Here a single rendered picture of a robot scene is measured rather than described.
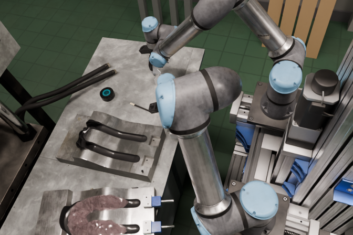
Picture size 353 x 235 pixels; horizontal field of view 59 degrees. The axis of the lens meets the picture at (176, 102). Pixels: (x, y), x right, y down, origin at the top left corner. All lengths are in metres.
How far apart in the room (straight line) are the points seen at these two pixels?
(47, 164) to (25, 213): 0.25
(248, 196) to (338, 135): 0.32
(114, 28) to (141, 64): 1.57
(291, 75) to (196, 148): 0.56
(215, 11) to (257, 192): 0.59
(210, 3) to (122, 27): 2.43
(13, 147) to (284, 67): 1.46
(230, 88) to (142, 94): 1.06
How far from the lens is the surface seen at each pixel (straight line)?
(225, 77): 0.79
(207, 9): 1.08
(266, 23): 1.25
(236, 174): 2.14
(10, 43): 1.89
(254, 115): 1.40
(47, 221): 1.53
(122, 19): 3.56
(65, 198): 1.53
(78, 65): 3.25
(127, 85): 1.86
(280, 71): 1.26
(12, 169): 1.88
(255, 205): 1.00
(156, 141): 1.56
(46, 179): 1.74
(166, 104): 0.76
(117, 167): 1.52
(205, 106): 0.78
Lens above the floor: 2.23
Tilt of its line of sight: 56 degrees down
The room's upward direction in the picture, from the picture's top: 12 degrees counter-clockwise
